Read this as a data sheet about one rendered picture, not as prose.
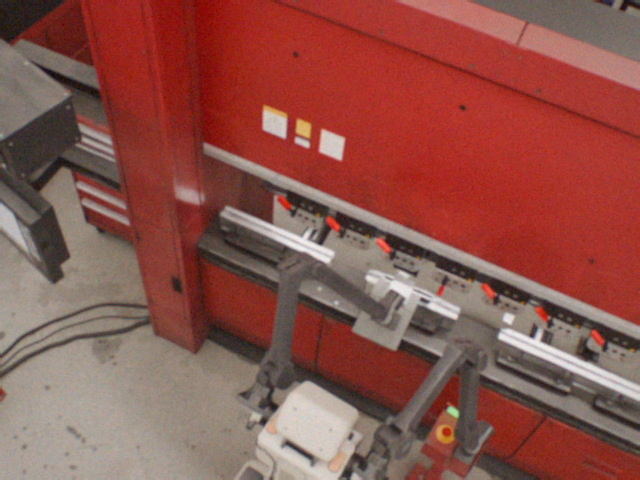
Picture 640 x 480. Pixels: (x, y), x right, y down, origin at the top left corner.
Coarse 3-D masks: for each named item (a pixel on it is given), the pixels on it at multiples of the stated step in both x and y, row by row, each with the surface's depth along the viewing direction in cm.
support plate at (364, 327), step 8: (384, 280) 297; (376, 288) 295; (384, 288) 295; (416, 296) 294; (408, 304) 292; (416, 304) 292; (400, 312) 289; (408, 312) 290; (360, 320) 286; (368, 320) 286; (400, 320) 288; (408, 320) 288; (360, 328) 284; (368, 328) 284; (376, 328) 285; (384, 328) 285; (400, 328) 285; (368, 336) 283; (376, 336) 283; (384, 336) 283; (392, 336) 283; (400, 336) 284; (384, 344) 281; (392, 344) 281
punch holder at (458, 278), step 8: (440, 256) 265; (440, 264) 269; (448, 264) 267; (456, 264) 265; (440, 272) 272; (448, 272) 270; (456, 272) 268; (464, 272) 266; (472, 272) 265; (440, 280) 276; (448, 280) 274; (456, 280) 271; (464, 280) 270; (472, 280) 268; (456, 288) 275; (464, 288) 273
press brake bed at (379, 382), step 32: (224, 288) 334; (256, 288) 321; (224, 320) 359; (256, 320) 344; (320, 320) 317; (256, 352) 380; (320, 352) 339; (352, 352) 325; (384, 352) 313; (416, 352) 301; (320, 384) 373; (352, 384) 353; (384, 384) 335; (416, 384) 322; (448, 384) 309; (480, 384) 298; (384, 416) 366; (480, 416) 318; (512, 416) 306; (544, 416) 296; (512, 448) 327; (544, 448) 314; (576, 448) 302; (608, 448) 291
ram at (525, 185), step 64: (256, 0) 215; (256, 64) 234; (320, 64) 222; (384, 64) 211; (448, 64) 203; (256, 128) 258; (320, 128) 243; (384, 128) 230; (448, 128) 219; (512, 128) 208; (576, 128) 198; (384, 192) 253; (448, 192) 239; (512, 192) 227; (576, 192) 215; (448, 256) 264; (512, 256) 248; (576, 256) 235
